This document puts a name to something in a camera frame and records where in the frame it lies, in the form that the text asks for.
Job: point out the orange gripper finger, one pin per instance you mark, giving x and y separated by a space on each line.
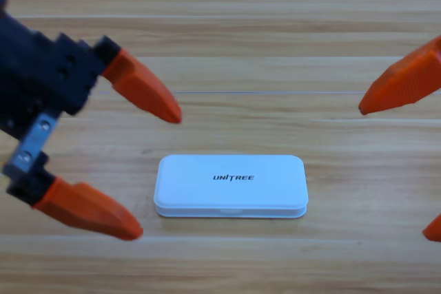
89 209
435 230
406 80

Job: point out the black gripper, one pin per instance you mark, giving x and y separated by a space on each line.
41 73

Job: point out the white Unitree pencil case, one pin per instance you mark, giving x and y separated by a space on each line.
231 190

